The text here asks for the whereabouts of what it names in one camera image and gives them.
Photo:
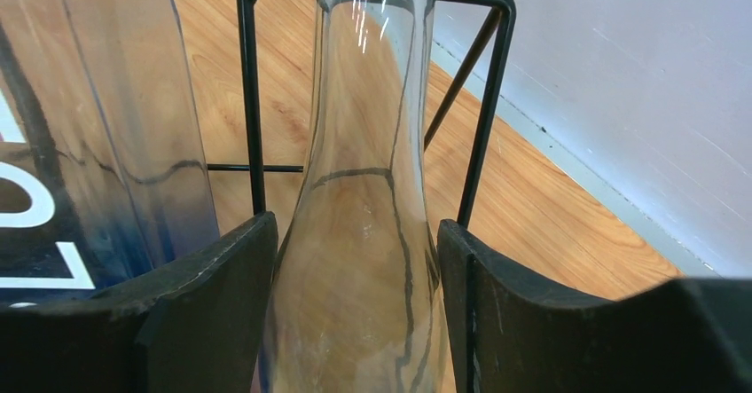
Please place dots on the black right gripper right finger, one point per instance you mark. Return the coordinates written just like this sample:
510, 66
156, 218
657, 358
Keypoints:
512, 329

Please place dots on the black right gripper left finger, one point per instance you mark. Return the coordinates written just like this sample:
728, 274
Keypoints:
193, 325

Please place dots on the blue square bottle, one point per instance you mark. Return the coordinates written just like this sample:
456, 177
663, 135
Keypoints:
103, 171

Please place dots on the black wire wine rack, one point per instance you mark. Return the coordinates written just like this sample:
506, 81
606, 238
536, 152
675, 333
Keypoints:
497, 30

